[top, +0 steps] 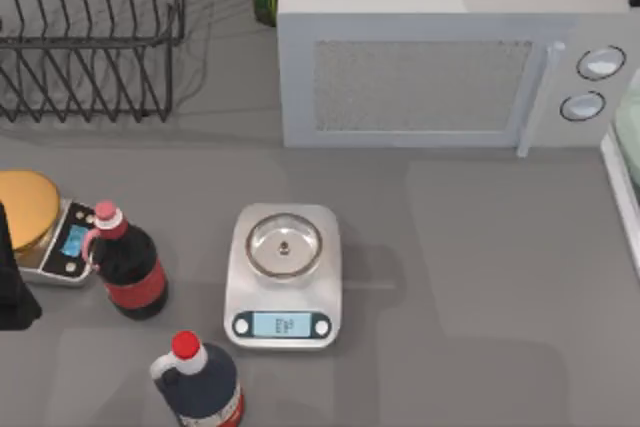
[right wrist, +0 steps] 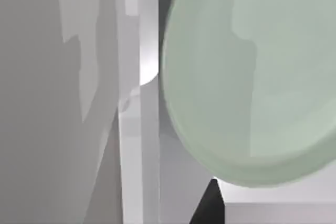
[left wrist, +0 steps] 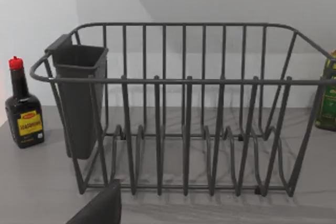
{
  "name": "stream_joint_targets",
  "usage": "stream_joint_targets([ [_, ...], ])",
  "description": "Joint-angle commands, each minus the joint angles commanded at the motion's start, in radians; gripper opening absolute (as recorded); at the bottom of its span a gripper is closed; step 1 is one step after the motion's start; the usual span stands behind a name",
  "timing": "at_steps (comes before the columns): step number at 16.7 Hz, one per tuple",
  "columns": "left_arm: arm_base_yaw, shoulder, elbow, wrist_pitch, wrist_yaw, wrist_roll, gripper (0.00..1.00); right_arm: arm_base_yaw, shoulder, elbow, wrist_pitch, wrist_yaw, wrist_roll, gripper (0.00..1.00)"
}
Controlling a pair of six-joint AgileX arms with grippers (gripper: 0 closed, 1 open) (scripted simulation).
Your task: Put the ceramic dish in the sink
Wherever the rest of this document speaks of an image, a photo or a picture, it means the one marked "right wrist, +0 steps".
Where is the pale green plate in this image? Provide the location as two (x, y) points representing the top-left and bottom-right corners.
(160, 0), (336, 188)

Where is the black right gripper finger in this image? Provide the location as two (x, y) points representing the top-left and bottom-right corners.
(188, 178), (226, 224)

